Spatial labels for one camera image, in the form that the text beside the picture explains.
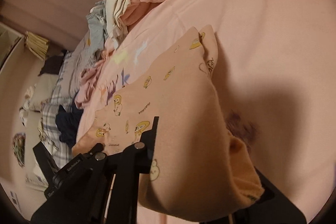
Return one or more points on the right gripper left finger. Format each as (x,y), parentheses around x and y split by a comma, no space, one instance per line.
(104,189)

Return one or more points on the grey small garment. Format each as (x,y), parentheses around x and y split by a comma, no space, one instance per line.
(97,25)

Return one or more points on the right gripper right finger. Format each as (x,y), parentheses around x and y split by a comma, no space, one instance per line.
(272,208)

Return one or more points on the plaid pillow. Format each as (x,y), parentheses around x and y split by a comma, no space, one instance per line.
(64,92)

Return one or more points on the pink crumpled garment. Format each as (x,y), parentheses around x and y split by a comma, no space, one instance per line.
(88,82)

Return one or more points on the peach duck print shirt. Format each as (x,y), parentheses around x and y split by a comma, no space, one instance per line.
(199,171)

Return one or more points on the navy blue garment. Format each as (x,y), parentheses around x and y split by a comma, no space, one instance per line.
(67,123)

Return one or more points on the dark brown cushion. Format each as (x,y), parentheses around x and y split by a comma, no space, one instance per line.
(52,65)

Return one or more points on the white wall shelf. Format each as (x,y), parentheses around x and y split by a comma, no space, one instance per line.
(9,38)

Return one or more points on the yellow striped hanging cloth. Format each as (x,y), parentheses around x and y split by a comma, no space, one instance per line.
(37,45)

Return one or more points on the pink printed duvet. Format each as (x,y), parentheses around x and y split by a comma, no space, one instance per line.
(275,80)

